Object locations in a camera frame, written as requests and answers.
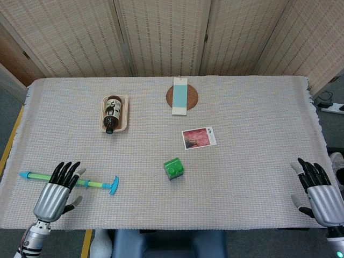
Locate dark brown labelled bottle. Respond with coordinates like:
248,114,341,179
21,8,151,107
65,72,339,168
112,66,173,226
103,96,123,134

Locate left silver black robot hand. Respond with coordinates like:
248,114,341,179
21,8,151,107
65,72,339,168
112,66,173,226
32,160,87,223

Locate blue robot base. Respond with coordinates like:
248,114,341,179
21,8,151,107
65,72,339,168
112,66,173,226
111,230,228,258

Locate beige woven folding screen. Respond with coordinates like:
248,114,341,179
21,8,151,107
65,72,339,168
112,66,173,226
0,0,344,96

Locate white power strip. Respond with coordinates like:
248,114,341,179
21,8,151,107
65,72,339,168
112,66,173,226
321,103,344,115

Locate white shoe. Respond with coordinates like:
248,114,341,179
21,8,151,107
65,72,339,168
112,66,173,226
329,152,344,186

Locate light blue white card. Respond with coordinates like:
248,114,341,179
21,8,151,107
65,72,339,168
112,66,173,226
171,77,189,116

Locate green toy brick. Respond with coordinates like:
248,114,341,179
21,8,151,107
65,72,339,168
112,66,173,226
163,157,185,180

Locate red photo postcard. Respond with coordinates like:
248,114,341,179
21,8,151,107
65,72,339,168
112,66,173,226
181,126,218,150

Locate beige plastic tray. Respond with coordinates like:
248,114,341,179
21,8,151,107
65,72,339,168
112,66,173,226
100,94,130,133

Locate black power adapter with cable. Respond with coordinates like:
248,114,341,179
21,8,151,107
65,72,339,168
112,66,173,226
314,91,334,107

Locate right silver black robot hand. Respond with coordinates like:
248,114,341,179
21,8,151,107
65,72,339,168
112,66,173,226
290,157,344,228

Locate blue green toy water pump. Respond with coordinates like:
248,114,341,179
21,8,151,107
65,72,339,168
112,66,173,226
18,171,120,196

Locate white woven tablecloth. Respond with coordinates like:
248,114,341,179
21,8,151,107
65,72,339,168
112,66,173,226
0,76,336,232

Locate round brown woven coaster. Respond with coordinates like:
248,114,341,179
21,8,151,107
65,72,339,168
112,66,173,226
166,84,199,111

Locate white rounded base cover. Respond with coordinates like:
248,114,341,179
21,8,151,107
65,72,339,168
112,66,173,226
89,229,113,258

